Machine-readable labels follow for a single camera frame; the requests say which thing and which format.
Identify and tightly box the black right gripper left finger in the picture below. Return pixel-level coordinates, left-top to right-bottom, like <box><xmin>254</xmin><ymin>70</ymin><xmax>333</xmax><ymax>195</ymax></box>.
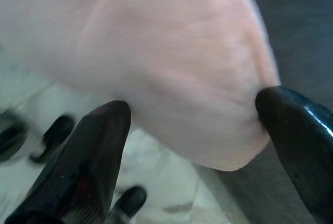
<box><xmin>4</xmin><ymin>100</ymin><xmax>132</xmax><ymax>224</ymax></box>

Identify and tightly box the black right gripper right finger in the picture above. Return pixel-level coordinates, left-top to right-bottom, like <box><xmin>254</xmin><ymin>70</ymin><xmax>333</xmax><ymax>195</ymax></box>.
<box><xmin>255</xmin><ymin>85</ymin><xmax>333</xmax><ymax>224</ymax></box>

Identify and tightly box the pink cat face pillow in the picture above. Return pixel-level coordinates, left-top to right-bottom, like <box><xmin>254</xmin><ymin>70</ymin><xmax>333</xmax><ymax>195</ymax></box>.
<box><xmin>0</xmin><ymin>0</ymin><xmax>282</xmax><ymax>172</ymax></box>

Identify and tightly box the dark brown fabric sofa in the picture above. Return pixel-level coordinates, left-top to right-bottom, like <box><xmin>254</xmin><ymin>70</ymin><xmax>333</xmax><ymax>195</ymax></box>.
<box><xmin>215</xmin><ymin>0</ymin><xmax>333</xmax><ymax>224</ymax></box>

